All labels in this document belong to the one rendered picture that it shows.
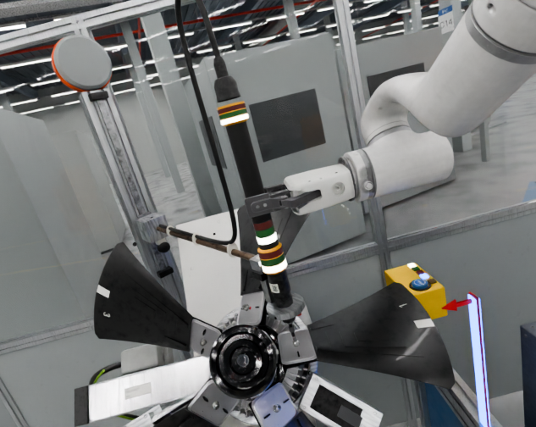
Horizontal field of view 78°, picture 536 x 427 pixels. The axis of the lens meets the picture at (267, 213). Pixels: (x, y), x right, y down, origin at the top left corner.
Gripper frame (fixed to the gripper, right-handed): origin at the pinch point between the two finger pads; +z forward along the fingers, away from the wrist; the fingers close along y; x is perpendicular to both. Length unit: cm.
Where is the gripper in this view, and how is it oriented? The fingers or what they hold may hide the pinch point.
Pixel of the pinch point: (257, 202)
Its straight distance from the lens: 55.5
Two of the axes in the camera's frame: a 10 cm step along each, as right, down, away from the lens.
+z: -9.7, 2.5, 0.0
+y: -0.7, -2.7, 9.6
